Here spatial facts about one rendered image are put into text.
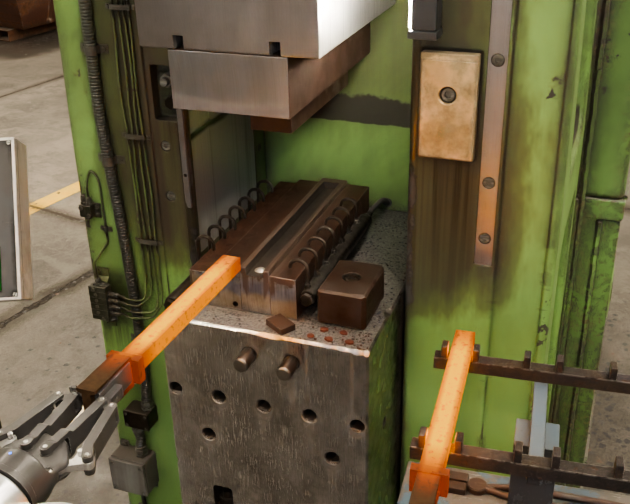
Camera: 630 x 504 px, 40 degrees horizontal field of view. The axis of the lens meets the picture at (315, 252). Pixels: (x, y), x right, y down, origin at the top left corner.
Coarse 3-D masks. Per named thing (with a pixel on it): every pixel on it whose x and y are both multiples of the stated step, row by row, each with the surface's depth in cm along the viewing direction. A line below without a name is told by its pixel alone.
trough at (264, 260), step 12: (324, 192) 178; (312, 204) 173; (300, 216) 168; (288, 228) 163; (276, 240) 158; (288, 240) 159; (264, 252) 154; (276, 252) 155; (252, 264) 149; (264, 264) 151
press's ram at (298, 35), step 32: (160, 0) 130; (192, 0) 128; (224, 0) 127; (256, 0) 125; (288, 0) 123; (320, 0) 123; (352, 0) 136; (384, 0) 153; (160, 32) 133; (192, 32) 131; (224, 32) 129; (256, 32) 127; (288, 32) 125; (320, 32) 124; (352, 32) 138
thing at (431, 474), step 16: (464, 336) 130; (464, 352) 126; (448, 368) 123; (464, 368) 123; (448, 384) 119; (464, 384) 122; (448, 400) 116; (432, 416) 113; (448, 416) 113; (432, 432) 110; (448, 432) 110; (432, 448) 107; (448, 448) 108; (416, 464) 104; (432, 464) 105; (416, 480) 102; (432, 480) 102; (448, 480) 103; (416, 496) 99; (432, 496) 99
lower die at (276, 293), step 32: (288, 192) 178; (352, 192) 176; (256, 224) 164; (320, 224) 163; (352, 224) 171; (288, 256) 152; (320, 256) 155; (224, 288) 150; (256, 288) 148; (288, 288) 145
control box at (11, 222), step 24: (0, 144) 148; (24, 144) 155; (0, 168) 148; (24, 168) 154; (0, 192) 148; (24, 192) 153; (0, 216) 147; (24, 216) 152; (0, 240) 147; (24, 240) 151; (24, 264) 150; (24, 288) 149
